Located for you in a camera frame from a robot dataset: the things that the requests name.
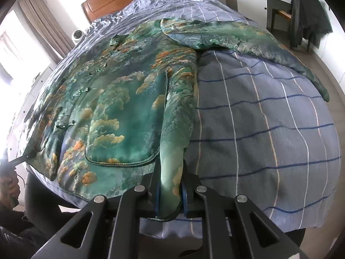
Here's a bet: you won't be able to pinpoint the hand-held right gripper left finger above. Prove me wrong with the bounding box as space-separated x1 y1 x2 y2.
31 167 162 259

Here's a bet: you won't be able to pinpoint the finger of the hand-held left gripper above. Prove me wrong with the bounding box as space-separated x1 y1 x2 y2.
10 153 36 169

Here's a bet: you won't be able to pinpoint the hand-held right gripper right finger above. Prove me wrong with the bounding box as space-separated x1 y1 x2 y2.
181 159 310 259

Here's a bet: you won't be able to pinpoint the green printed jacket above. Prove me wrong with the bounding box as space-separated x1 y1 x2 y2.
25 17 331 220

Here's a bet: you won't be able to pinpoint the dark clothes on chair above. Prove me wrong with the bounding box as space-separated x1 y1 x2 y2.
290 0 333 50

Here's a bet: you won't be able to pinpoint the person's left hand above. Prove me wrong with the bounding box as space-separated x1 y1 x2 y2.
0 177 20 208

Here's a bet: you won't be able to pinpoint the person's dark clothing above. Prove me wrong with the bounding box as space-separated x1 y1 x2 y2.
0 171 91 259

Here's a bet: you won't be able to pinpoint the blue checked bed cover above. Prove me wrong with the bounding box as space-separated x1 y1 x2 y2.
27 0 341 239

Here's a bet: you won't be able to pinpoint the window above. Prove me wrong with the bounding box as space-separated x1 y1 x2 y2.
0 9 54 87

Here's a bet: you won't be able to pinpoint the white round device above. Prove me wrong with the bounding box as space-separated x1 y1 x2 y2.
71 30 84 44

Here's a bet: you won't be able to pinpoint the beige curtain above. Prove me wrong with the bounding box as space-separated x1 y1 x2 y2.
17 0 74 64

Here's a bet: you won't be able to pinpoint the wooden headboard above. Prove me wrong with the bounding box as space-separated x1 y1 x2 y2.
82 0 215 23

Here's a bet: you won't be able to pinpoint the wooden chair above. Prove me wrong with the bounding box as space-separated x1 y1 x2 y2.
271 8 311 52

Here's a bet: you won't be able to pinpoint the white desk cabinet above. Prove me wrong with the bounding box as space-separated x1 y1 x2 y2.
234 0 295 31

